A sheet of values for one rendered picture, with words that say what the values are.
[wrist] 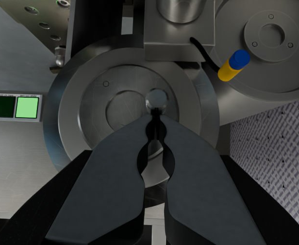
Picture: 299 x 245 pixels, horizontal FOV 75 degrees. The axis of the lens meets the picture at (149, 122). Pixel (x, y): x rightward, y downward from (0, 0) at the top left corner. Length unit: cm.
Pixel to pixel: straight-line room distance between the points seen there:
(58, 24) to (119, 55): 33
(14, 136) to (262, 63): 55
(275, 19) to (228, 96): 8
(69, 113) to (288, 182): 24
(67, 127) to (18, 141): 43
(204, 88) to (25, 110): 49
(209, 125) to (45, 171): 46
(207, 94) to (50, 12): 36
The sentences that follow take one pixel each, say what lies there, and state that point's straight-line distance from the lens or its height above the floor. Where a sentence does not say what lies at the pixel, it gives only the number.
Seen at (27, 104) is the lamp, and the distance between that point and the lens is 58.
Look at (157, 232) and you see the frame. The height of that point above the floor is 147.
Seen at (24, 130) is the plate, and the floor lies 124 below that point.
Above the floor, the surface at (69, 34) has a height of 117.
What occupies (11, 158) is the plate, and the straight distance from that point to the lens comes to 60.
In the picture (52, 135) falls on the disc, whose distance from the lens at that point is 18.
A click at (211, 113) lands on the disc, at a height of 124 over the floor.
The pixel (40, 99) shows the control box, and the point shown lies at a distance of 57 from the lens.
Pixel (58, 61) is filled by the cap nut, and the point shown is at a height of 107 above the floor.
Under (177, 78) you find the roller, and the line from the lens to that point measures 16.
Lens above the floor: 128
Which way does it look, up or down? 7 degrees down
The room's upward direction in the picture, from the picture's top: 178 degrees counter-clockwise
